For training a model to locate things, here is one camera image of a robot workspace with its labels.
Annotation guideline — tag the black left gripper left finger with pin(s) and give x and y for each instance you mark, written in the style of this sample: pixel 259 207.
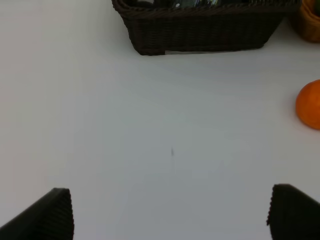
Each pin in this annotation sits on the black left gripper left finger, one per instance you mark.
pixel 49 218

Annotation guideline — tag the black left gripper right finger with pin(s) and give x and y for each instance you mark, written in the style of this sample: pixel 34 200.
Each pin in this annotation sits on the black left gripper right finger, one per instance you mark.
pixel 293 215

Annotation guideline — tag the orange mandarin fruit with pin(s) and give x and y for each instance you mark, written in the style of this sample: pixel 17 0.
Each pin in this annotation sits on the orange mandarin fruit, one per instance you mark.
pixel 307 105

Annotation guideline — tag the dark grey pump bottle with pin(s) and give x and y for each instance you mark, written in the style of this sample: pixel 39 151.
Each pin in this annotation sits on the dark grey pump bottle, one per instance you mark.
pixel 185 3

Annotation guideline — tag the light orange wicker basket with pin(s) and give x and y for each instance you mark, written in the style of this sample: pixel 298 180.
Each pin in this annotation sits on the light orange wicker basket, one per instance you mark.
pixel 306 21

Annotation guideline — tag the dark brown wicker basket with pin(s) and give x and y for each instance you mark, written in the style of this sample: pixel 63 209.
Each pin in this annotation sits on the dark brown wicker basket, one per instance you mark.
pixel 220 26

